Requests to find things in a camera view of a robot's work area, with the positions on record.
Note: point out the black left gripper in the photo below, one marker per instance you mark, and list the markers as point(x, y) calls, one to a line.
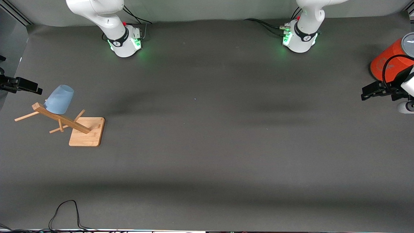
point(389, 87)

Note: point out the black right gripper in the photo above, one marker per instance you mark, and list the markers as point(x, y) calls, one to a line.
point(7, 83)

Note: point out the light blue cup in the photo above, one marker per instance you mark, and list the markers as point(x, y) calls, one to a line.
point(59, 100)

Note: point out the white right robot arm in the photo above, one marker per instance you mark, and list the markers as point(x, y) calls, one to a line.
point(106, 19)

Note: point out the wooden cup rack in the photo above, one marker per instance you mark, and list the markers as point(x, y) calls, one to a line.
point(87, 132)

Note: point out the orange cylindrical can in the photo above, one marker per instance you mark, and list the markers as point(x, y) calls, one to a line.
point(376, 66)

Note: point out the small black edge clamp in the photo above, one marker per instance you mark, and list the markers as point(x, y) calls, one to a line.
point(2, 58)

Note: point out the dark grey table mat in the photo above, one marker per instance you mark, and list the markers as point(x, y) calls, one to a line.
point(207, 161)

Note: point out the grey aluminium frame rail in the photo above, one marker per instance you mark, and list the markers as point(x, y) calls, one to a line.
point(410, 14)
point(16, 13)

